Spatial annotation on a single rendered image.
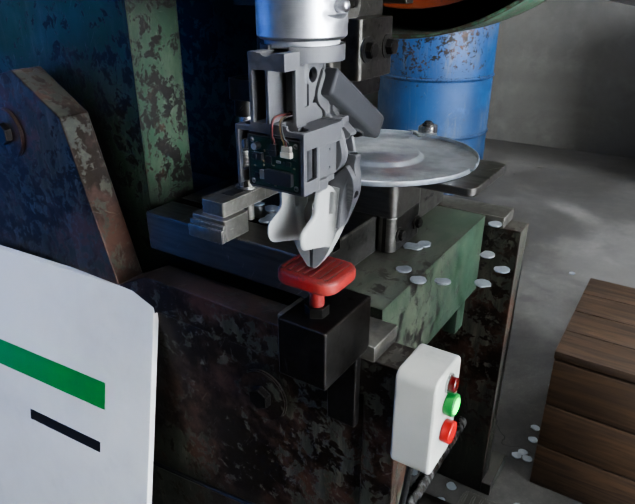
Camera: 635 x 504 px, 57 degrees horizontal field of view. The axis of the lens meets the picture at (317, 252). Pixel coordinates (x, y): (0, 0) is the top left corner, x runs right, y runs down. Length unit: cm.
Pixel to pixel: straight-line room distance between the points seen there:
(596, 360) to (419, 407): 65
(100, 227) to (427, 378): 55
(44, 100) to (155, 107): 16
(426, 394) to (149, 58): 61
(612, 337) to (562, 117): 297
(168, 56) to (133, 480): 69
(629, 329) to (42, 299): 116
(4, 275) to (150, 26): 53
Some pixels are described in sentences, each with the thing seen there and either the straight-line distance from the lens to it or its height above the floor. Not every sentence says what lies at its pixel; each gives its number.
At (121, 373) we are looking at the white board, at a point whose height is 44.
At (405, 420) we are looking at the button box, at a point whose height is 56.
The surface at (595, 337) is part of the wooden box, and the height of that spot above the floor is 35.
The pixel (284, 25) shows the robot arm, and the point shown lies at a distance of 48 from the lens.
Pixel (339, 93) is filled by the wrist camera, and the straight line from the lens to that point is 52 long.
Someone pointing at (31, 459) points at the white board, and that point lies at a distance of 130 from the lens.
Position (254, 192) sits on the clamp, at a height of 75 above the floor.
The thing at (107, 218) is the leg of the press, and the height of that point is 69.
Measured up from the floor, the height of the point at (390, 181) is 79.
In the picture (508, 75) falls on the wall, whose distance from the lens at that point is 428.
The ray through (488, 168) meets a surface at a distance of 88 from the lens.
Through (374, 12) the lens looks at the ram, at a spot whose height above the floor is 98.
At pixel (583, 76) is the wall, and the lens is 417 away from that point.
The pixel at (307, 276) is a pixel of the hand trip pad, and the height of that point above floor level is 76.
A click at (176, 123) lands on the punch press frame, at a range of 98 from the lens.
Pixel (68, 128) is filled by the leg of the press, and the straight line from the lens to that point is 96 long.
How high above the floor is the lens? 103
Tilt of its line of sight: 25 degrees down
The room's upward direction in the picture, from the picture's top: straight up
